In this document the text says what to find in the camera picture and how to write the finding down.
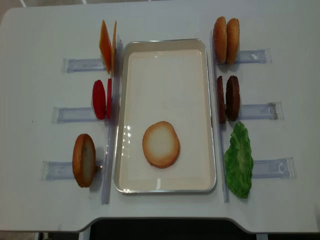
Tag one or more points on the bun slice pale face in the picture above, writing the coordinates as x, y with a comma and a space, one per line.
161, 145

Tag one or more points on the red tomato slice right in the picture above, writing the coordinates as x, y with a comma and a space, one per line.
109, 99

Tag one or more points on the red tomato slice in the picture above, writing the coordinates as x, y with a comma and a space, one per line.
99, 100
109, 99

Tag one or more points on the red tomato slice left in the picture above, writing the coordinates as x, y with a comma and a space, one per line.
99, 100

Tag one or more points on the brown meat patty left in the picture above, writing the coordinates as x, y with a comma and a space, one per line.
220, 98

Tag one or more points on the brown meat patty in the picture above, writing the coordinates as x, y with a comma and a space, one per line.
232, 98
220, 98

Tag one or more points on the brown meat patty right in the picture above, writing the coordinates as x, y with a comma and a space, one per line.
232, 98

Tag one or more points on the green lettuce leaf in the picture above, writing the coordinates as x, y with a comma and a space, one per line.
239, 162

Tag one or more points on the orange cheese slice right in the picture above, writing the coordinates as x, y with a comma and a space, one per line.
113, 49

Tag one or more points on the orange cheese slice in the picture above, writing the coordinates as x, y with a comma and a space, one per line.
105, 47
113, 49

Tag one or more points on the orange cheese slice left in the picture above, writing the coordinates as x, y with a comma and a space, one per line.
105, 47

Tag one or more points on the white rectangular metal tray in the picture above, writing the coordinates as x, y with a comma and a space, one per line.
168, 81

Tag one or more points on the brown bun slice left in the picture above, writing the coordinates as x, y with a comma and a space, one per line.
84, 160

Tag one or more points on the golden bun top left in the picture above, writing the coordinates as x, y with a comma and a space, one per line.
220, 39

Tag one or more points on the golden bun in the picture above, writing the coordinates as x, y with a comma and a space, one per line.
220, 39
233, 40

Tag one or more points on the golden bun top right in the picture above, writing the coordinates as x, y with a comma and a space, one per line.
233, 40

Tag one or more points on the long clear rail left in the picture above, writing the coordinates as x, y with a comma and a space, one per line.
113, 124

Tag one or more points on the long clear rail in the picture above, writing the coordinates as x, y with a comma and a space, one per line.
226, 195
113, 124

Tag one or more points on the long clear rail right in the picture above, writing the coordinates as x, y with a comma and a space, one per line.
226, 195

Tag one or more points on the clear holder rail middle left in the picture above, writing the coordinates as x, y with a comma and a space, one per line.
72, 115

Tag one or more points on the clear holder rail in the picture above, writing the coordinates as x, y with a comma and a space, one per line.
83, 65
72, 115
282, 168
268, 111
261, 56
55, 170

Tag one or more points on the clear holder rail top left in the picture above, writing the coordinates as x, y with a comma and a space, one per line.
83, 65

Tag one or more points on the clear holder rail bottom left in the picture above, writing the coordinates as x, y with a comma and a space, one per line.
55, 170

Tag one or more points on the clear holder rail middle right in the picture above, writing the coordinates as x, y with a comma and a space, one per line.
268, 111

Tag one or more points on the clear holder rail top right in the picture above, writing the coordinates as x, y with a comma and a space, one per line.
261, 56

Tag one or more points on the clear holder rail bottom right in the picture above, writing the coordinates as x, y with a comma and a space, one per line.
282, 168

